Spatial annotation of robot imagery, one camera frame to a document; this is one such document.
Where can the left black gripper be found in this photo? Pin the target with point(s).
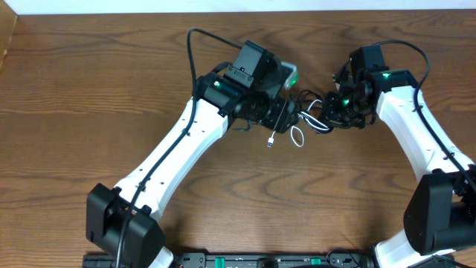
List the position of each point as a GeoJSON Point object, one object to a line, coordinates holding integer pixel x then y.
{"type": "Point", "coordinates": [290, 111]}

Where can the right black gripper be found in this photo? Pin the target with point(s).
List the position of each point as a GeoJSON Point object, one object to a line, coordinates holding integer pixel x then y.
{"type": "Point", "coordinates": [331, 116]}

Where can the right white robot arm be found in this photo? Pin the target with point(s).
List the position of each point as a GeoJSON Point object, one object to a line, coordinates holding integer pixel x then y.
{"type": "Point", "coordinates": [440, 217]}

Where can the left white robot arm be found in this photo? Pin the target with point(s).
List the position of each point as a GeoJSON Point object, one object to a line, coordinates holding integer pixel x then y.
{"type": "Point", "coordinates": [123, 220]}

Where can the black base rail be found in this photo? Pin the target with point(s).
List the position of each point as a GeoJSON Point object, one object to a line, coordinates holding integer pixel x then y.
{"type": "Point", "coordinates": [202, 260]}

